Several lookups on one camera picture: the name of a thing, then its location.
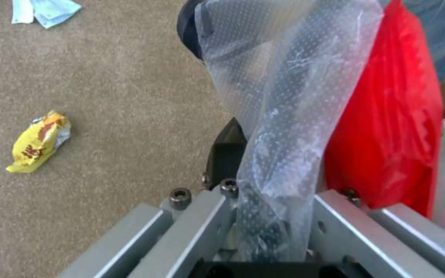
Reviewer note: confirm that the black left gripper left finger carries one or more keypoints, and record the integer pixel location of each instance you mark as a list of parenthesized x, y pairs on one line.
[(191, 231)]

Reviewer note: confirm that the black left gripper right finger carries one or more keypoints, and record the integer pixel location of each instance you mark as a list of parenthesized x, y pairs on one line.
[(381, 246)]

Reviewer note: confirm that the clear dotted bin liner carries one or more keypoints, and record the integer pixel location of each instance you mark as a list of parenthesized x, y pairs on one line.
[(307, 87)]

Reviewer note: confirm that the red plastic bag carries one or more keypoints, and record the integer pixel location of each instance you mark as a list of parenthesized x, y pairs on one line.
[(396, 115)]

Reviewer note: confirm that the yellow snack wrapper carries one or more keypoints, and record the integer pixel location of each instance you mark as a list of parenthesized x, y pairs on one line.
[(39, 142)]

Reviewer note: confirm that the crumpled pale blue paper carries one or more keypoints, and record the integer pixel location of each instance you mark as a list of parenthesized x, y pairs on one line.
[(52, 11)]

